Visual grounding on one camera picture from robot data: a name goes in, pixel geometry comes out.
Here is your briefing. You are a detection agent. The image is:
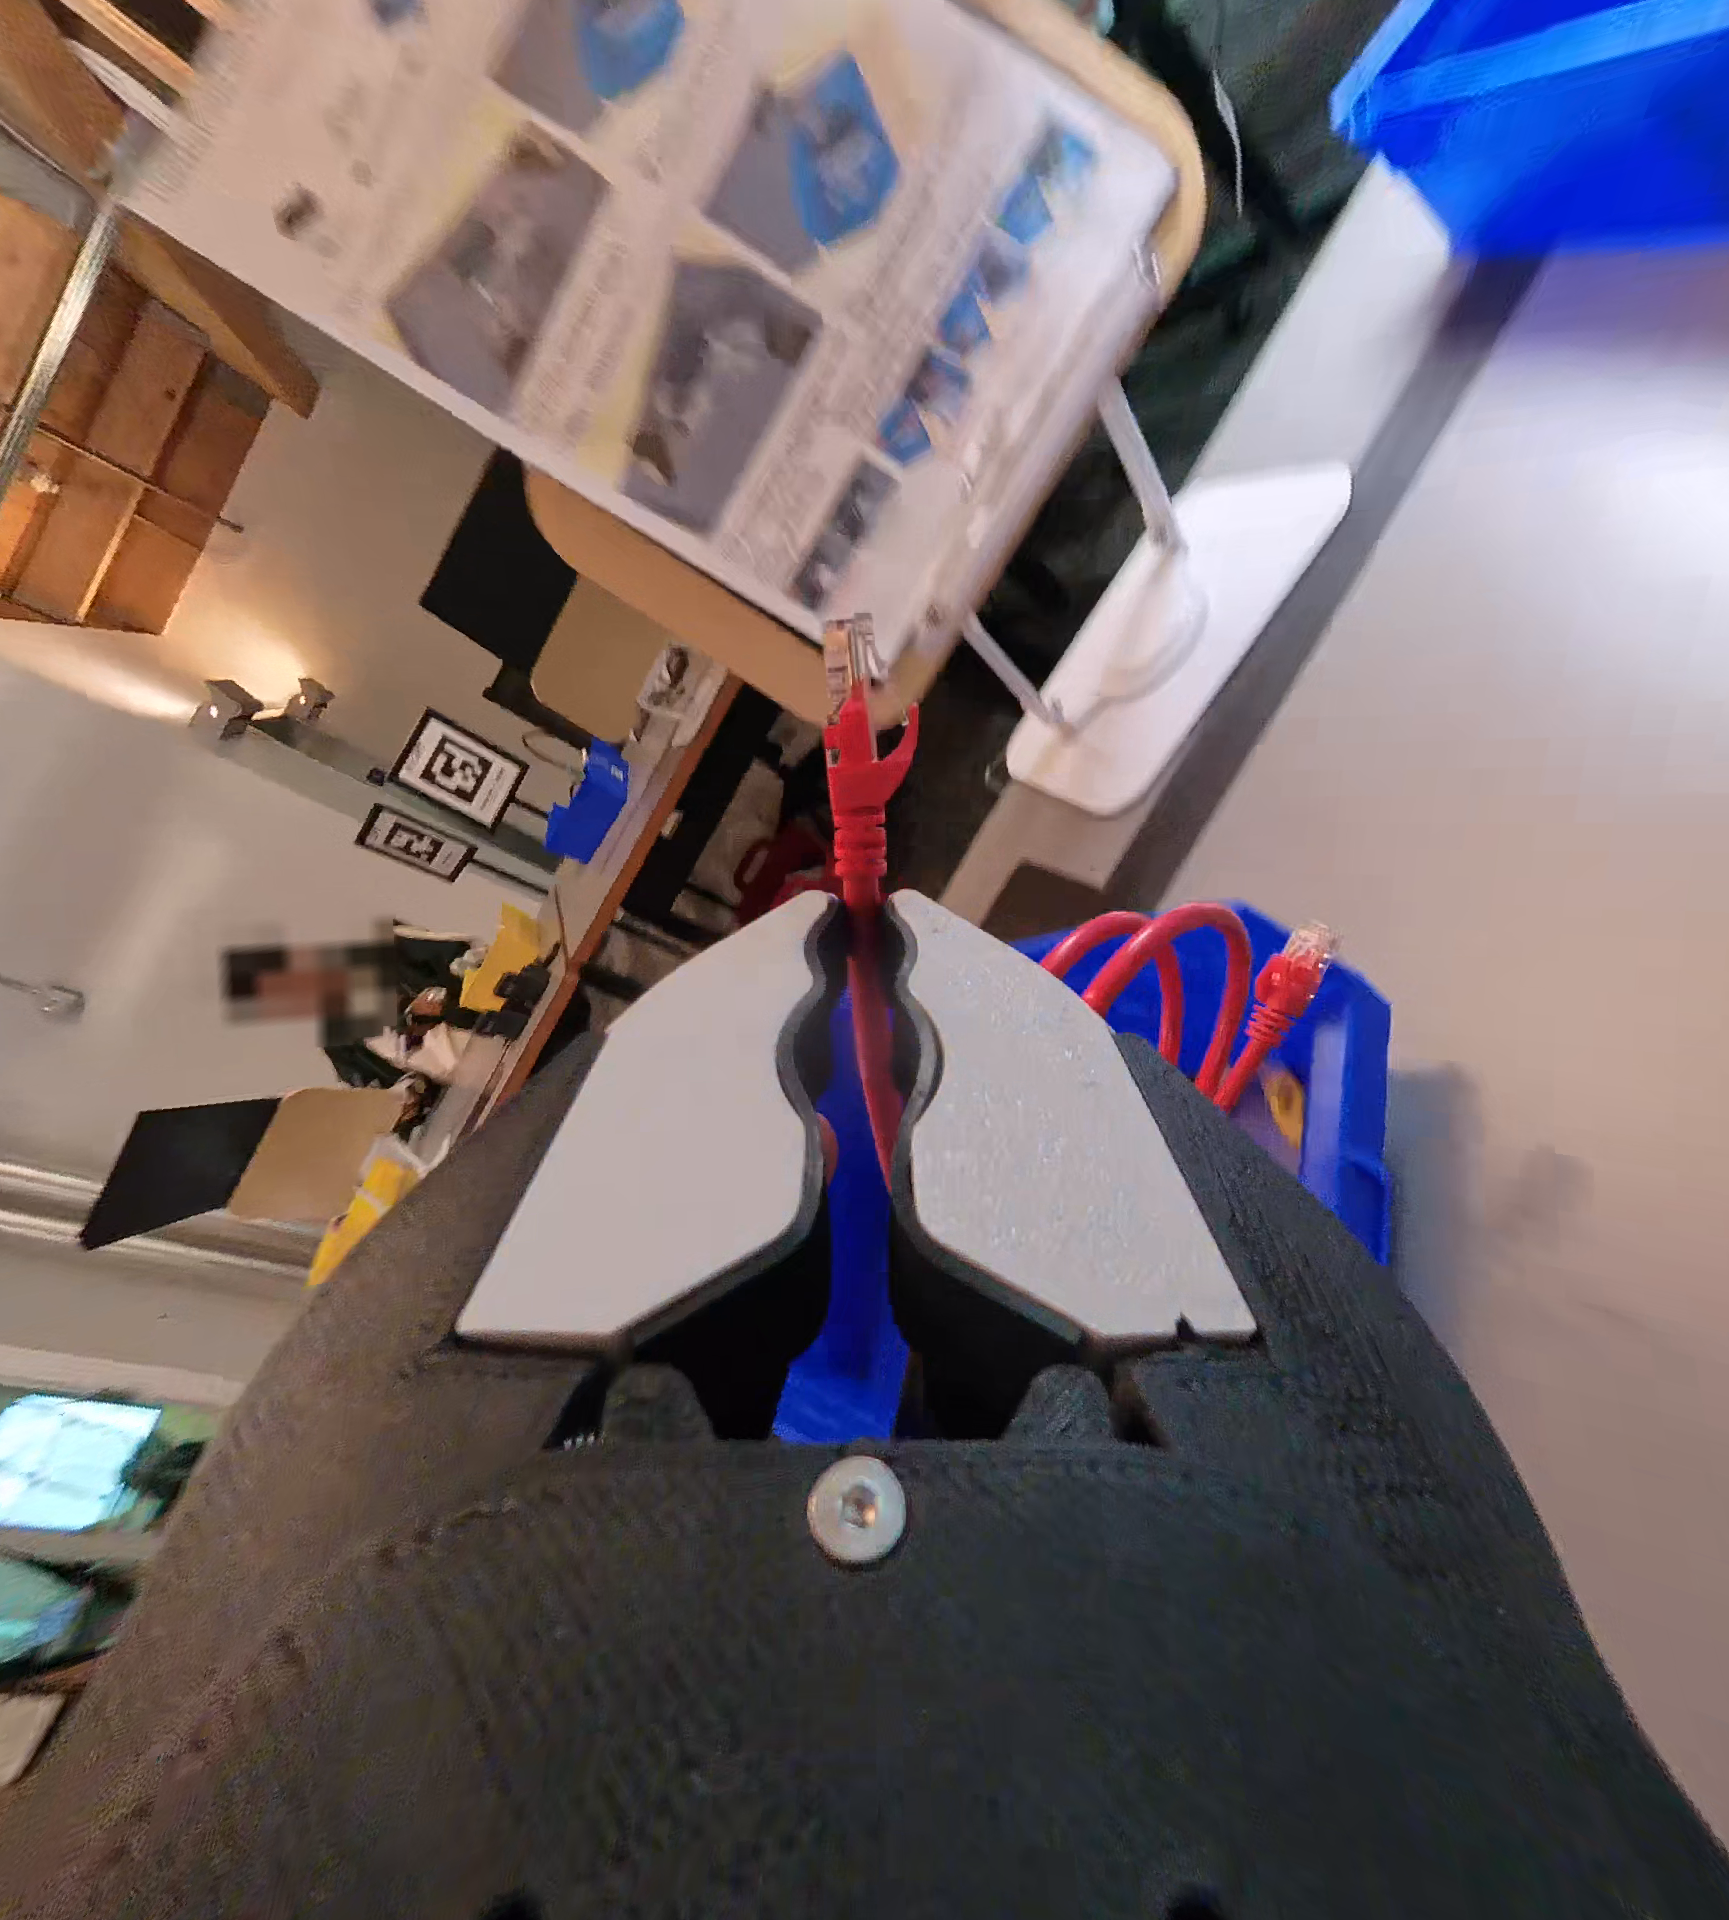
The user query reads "red ethernet cable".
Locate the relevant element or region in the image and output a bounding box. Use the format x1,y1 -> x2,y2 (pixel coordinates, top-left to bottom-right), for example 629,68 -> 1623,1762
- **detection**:
823,612 -> 1347,1194

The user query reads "white metal stand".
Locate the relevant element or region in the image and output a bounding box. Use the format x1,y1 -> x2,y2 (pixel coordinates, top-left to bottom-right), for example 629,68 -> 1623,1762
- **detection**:
955,373 -> 1356,821

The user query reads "black and tan cardboard box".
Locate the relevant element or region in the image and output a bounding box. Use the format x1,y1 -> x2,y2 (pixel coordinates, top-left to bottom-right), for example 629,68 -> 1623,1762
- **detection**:
80,1082 -> 418,1252

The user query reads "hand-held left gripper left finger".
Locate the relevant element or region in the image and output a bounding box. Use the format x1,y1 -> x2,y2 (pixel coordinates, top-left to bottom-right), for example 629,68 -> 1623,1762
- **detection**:
457,888 -> 843,1347

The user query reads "lit window screen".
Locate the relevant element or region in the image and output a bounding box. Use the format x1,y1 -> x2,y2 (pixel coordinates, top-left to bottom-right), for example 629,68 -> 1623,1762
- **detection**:
0,1393 -> 169,1535

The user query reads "long wooden edged desk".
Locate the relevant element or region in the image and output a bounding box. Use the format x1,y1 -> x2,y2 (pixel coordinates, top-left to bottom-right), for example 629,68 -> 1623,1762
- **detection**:
429,673 -> 747,1142

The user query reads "small fiducial marker tag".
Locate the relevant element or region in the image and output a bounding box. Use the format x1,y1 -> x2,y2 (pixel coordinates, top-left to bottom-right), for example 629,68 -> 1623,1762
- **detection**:
357,804 -> 481,885
390,708 -> 531,828

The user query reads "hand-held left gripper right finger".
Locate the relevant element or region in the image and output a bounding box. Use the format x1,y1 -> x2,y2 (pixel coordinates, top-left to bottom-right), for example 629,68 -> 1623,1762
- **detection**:
887,888 -> 1260,1347

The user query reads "large blue plastic bin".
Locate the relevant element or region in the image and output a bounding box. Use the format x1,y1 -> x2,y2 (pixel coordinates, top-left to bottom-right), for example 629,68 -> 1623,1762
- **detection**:
1329,0 -> 1729,259

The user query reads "black monitor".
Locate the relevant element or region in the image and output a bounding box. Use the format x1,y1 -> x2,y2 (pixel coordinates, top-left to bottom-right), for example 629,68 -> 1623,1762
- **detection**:
420,445 -> 585,708

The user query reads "printed paper sheet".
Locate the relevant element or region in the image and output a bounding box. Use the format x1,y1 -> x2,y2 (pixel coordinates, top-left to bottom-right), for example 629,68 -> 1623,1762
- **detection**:
114,0 -> 1181,662

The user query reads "small blue bin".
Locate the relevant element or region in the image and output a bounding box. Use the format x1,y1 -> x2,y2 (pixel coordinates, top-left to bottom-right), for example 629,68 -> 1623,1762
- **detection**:
547,738 -> 632,865

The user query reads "yellow small parts bin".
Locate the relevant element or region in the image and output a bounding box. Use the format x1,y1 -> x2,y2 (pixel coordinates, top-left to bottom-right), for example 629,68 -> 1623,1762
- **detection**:
457,900 -> 568,1010

